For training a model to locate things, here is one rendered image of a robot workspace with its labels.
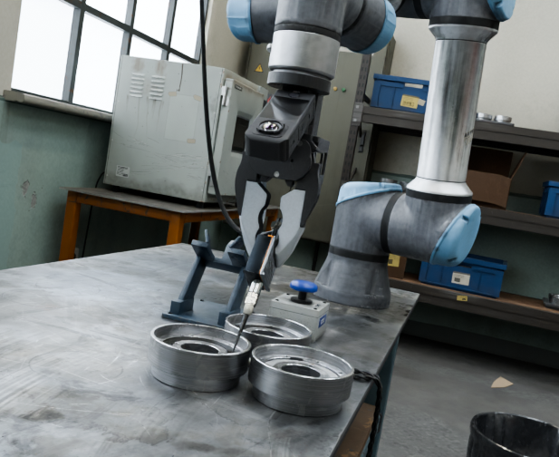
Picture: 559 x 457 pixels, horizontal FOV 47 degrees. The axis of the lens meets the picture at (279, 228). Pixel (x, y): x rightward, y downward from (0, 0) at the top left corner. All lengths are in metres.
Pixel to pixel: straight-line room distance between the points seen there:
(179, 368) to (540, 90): 4.28
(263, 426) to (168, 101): 2.58
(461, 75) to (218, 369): 0.69
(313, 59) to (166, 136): 2.39
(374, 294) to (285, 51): 0.62
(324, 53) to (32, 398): 0.44
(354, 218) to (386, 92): 3.10
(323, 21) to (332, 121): 3.86
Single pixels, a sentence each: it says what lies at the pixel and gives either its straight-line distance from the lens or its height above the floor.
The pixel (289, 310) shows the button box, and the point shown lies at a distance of 0.89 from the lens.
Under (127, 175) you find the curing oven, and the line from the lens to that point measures 3.15.
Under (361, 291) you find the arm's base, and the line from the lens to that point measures 1.19.
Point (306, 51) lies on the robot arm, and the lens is 0.71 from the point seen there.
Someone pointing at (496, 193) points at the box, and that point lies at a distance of 4.14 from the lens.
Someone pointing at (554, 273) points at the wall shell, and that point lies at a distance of 4.73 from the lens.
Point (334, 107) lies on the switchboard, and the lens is 4.58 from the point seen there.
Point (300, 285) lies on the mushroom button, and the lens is 0.90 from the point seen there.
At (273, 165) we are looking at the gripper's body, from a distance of 0.70.
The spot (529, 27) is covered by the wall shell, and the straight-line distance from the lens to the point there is 4.84.
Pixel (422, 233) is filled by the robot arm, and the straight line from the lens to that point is 1.14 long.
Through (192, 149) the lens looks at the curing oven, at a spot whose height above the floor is 1.04.
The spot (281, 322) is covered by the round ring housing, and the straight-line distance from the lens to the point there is 0.82.
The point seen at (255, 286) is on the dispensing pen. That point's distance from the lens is 0.70.
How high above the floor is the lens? 1.03
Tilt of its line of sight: 5 degrees down
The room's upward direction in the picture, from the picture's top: 10 degrees clockwise
